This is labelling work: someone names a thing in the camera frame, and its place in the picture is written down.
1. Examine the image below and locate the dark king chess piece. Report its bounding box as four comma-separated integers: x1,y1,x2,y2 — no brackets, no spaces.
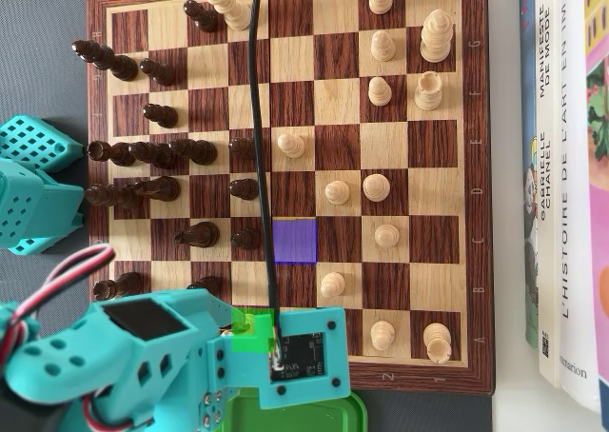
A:
71,40,140,83

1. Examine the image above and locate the white rook chess piece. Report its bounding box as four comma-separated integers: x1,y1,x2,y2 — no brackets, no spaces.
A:
422,323,453,364
413,70,444,111

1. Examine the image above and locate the dark pawn chess piece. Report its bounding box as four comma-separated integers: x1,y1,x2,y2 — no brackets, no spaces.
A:
228,178,261,202
228,136,258,160
139,57,177,88
183,0,221,34
143,103,179,129
230,226,263,252
186,275,222,294

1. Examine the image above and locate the dark knight chess piece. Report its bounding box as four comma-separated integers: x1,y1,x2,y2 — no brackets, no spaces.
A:
173,221,222,249
134,175,183,203

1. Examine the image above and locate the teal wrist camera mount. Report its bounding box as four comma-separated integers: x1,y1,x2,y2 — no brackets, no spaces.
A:
206,305,353,411

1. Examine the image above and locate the green plastic tray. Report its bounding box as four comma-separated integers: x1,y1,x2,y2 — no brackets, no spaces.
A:
226,386,369,432

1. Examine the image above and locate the white art history book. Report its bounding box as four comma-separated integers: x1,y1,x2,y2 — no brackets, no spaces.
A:
559,0,609,428

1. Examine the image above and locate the red white black servo cable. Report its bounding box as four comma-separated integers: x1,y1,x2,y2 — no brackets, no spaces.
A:
79,395,138,432
0,243,117,372

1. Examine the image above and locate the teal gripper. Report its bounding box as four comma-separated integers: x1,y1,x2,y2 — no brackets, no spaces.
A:
187,286,235,432

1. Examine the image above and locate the white king chess piece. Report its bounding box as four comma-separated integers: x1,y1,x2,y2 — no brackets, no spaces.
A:
420,9,455,64

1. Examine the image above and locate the black camera cable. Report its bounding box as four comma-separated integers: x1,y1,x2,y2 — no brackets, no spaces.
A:
247,0,289,373

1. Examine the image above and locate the wooden folding chessboard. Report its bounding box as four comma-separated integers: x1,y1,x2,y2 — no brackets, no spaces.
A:
85,0,496,396

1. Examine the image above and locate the white Gabrielle Chanel book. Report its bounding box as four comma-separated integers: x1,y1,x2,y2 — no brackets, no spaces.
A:
531,0,564,389

